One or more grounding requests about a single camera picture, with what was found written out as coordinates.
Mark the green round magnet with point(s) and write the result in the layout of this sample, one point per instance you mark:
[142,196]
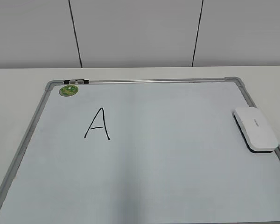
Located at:
[68,90]

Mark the white board eraser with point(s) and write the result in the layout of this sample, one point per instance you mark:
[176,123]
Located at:
[256,130]

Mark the white board with grey frame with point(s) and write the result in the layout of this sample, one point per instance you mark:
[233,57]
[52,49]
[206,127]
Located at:
[140,152]

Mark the black and silver board clip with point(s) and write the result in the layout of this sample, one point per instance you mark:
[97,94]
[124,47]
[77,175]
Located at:
[76,81]

